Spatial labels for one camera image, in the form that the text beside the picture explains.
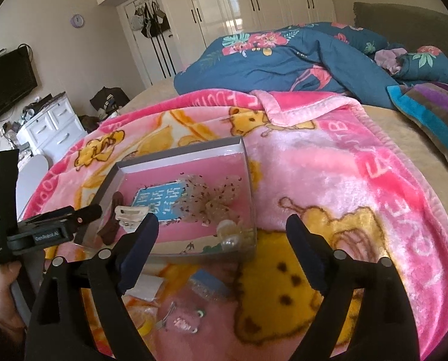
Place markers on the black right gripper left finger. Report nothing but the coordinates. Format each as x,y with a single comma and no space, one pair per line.
59,328

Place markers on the white earring card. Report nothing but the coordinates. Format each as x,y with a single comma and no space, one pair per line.
146,287

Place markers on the dark brown hair claw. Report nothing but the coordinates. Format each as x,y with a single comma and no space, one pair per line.
110,229

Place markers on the silver hair clip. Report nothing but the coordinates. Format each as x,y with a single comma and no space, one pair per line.
162,323

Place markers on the white drawer dresser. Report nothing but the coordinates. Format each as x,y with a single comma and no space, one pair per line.
53,130

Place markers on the sheer floral hair scrunchie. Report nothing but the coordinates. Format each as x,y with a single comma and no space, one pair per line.
206,204

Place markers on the purple wall clock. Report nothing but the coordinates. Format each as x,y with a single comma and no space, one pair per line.
77,21

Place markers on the blue hair pin pack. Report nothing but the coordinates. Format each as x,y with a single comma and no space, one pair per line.
208,286

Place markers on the cream hair claw clip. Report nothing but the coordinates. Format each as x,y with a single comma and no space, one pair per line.
130,217

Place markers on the small earrings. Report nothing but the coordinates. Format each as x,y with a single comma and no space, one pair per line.
186,320

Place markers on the black wall television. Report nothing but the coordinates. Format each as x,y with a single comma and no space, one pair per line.
17,78

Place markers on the pink cartoon bear blanket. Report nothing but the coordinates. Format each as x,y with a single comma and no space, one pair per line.
314,154

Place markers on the green upholstered headboard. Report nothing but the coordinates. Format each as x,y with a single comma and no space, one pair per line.
413,27

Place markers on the striped colourful pillow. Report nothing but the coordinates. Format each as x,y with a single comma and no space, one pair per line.
427,106

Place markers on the blue printed card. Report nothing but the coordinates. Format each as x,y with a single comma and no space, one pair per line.
160,200

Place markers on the grey shallow cardboard tray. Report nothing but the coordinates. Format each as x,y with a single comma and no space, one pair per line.
180,241

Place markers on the hanging bags on door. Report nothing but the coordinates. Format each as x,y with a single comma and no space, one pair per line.
150,20

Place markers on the blue floral duvet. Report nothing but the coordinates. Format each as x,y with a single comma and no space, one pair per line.
323,56

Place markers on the person's left hand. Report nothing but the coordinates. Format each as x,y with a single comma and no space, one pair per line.
10,320

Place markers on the yellow rings plastic bag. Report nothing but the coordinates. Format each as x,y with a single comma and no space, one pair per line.
143,314

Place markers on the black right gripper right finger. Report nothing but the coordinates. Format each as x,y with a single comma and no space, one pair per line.
385,327

